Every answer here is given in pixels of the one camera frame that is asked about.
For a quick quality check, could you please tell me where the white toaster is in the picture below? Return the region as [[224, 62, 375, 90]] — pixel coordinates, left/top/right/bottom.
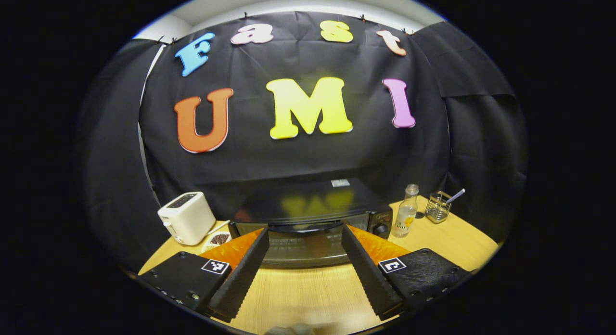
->
[[157, 192, 217, 246]]

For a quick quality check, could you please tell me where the black electric oven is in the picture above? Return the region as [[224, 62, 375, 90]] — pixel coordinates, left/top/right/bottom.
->
[[231, 178, 394, 268]]

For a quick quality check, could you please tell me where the small white dish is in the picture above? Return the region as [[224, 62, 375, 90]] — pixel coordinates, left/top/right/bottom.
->
[[202, 231, 232, 253]]

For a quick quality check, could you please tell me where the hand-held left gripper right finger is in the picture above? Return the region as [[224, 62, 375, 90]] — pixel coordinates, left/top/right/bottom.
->
[[341, 224, 475, 320]]

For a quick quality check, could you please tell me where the black backdrop cloth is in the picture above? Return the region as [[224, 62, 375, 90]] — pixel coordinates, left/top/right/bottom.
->
[[79, 10, 529, 273]]

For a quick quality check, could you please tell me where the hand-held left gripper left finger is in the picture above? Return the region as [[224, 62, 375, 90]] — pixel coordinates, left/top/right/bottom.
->
[[137, 227, 270, 322]]

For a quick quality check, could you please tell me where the clear glass jar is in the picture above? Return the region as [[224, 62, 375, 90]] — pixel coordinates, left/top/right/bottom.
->
[[424, 191, 453, 224]]

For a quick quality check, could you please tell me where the clear glass bottle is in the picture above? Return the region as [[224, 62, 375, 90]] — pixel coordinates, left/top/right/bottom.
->
[[391, 184, 419, 238]]

